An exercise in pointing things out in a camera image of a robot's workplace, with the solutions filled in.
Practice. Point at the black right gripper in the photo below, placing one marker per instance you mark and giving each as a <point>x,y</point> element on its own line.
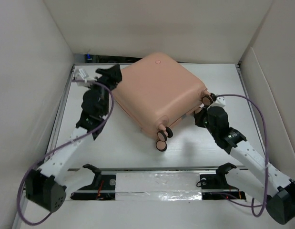
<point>198,117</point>

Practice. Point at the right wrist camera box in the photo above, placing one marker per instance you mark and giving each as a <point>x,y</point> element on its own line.
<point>219,101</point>

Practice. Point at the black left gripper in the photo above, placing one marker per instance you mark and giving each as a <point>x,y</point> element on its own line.
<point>113,76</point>

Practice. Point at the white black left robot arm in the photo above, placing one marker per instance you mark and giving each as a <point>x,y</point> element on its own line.
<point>71,143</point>

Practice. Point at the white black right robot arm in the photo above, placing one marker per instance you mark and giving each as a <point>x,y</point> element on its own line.
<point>266,184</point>

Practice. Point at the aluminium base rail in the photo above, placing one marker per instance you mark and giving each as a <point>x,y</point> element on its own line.
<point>164,185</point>

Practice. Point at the pink hard-shell suitcase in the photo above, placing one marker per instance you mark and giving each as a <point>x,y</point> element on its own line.
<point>156,92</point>

